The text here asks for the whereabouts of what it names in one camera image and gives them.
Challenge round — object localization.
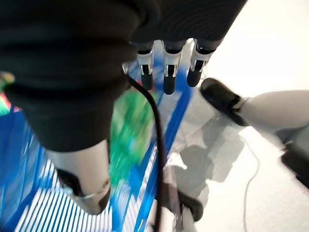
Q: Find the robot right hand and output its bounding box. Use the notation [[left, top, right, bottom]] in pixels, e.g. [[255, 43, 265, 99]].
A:
[[0, 0, 249, 216]]

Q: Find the red green snack bag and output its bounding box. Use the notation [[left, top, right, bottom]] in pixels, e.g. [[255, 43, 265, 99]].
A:
[[0, 71, 15, 118]]

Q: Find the blue plastic basket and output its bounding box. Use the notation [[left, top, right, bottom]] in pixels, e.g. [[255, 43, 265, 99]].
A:
[[0, 42, 197, 232]]

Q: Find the robot dark foot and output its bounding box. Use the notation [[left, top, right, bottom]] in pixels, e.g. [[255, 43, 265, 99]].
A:
[[161, 180, 205, 222], [200, 77, 250, 128]]

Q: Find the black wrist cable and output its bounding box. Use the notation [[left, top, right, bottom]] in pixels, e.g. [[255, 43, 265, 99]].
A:
[[126, 74, 168, 232]]

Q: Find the thin white floor cable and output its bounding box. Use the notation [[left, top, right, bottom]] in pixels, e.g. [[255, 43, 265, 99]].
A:
[[241, 135, 261, 232]]

